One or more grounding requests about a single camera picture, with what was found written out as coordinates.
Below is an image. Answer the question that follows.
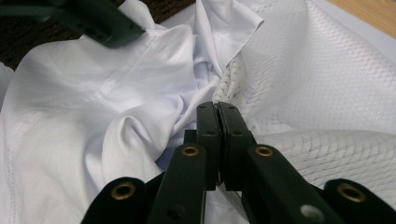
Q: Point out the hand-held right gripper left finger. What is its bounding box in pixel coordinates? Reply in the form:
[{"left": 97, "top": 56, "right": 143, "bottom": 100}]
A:
[{"left": 146, "top": 101, "right": 223, "bottom": 224}]

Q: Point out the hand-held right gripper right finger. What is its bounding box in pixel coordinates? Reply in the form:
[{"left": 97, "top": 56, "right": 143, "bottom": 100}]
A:
[{"left": 218, "top": 101, "right": 345, "bottom": 224}]

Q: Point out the white shirt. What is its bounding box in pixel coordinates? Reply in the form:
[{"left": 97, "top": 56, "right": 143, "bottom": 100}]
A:
[{"left": 0, "top": 0, "right": 265, "bottom": 224}]

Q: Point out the white mesh laundry bag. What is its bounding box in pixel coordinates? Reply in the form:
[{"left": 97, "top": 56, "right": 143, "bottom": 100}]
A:
[{"left": 212, "top": 0, "right": 396, "bottom": 224}]

